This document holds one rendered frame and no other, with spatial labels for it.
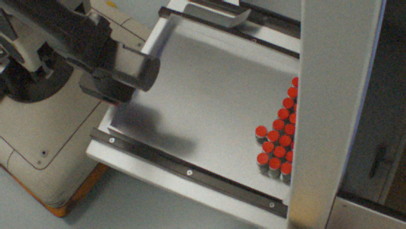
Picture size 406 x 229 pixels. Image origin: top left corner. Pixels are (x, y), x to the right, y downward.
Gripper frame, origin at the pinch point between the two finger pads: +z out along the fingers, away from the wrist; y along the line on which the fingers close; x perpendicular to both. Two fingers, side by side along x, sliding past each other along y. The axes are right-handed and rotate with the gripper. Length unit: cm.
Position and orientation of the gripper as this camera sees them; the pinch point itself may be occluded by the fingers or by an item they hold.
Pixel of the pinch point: (119, 101)
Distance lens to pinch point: 129.8
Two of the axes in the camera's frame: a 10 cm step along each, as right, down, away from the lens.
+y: 9.0, 3.5, -2.4
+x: 4.2, -8.4, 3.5
